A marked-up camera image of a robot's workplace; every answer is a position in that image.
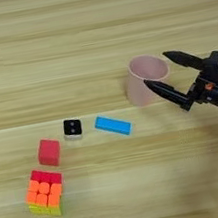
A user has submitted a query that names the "pink plastic cup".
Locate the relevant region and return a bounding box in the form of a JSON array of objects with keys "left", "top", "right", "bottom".
[{"left": 120, "top": 50, "right": 177, "bottom": 109}]

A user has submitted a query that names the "black box with white label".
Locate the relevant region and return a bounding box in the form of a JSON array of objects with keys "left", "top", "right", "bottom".
[{"left": 202, "top": 49, "right": 218, "bottom": 86}]

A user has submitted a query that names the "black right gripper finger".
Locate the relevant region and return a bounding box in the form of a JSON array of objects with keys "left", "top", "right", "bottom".
[
  {"left": 162, "top": 45, "right": 207, "bottom": 76},
  {"left": 143, "top": 71, "right": 197, "bottom": 119}
]

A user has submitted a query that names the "black and white small cube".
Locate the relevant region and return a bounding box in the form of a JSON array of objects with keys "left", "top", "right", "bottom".
[{"left": 60, "top": 116, "right": 85, "bottom": 143}]

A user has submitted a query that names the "red foam cube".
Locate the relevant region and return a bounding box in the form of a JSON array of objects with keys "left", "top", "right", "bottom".
[{"left": 34, "top": 135, "right": 64, "bottom": 170}]

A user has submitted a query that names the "blue rectangular block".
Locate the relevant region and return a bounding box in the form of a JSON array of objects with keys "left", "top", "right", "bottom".
[{"left": 92, "top": 110, "right": 134, "bottom": 142}]

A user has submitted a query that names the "colourful puzzle cube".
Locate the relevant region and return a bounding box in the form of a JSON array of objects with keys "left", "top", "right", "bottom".
[{"left": 20, "top": 164, "right": 71, "bottom": 218}]

